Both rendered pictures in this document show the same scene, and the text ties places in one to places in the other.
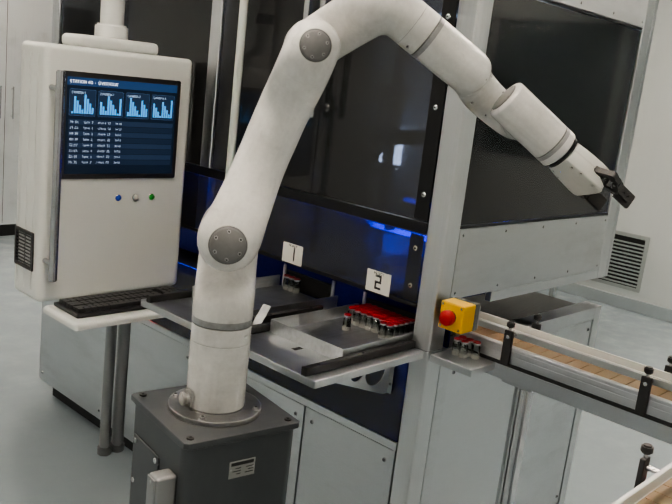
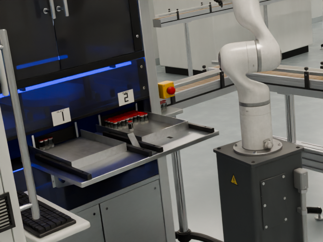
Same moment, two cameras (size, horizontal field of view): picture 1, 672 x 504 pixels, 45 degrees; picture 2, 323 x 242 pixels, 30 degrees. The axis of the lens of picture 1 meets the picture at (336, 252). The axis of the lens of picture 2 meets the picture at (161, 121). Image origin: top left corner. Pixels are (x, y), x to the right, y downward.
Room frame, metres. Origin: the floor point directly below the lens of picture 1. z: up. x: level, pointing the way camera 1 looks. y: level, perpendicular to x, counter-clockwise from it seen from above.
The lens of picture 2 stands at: (1.53, 2.47, 1.66)
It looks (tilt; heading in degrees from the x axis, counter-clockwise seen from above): 16 degrees down; 280
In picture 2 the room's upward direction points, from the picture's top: 7 degrees counter-clockwise
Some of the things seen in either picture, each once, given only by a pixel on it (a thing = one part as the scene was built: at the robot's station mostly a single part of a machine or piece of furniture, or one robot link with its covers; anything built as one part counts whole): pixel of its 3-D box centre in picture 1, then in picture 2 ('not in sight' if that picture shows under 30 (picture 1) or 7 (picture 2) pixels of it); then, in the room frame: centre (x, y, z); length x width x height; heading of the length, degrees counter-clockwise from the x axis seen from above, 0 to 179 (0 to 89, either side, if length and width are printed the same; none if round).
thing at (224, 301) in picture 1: (227, 259); (243, 73); (1.57, 0.21, 1.16); 0.19 x 0.12 x 0.24; 7
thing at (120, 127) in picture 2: (372, 322); (129, 121); (2.11, -0.12, 0.91); 0.18 x 0.02 x 0.05; 48
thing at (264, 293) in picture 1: (265, 296); (77, 148); (2.28, 0.19, 0.90); 0.34 x 0.26 x 0.04; 138
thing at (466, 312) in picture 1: (458, 315); (164, 89); (1.97, -0.33, 1.00); 0.08 x 0.07 x 0.07; 138
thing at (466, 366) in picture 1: (465, 360); (164, 112); (1.99, -0.37, 0.87); 0.14 x 0.13 x 0.02; 138
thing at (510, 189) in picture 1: (558, 117); not in sight; (2.35, -0.59, 1.51); 0.85 x 0.01 x 0.59; 138
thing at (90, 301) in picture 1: (126, 300); (29, 211); (2.34, 0.61, 0.82); 0.40 x 0.14 x 0.02; 137
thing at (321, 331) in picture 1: (350, 330); (141, 126); (2.05, -0.06, 0.90); 0.34 x 0.26 x 0.04; 138
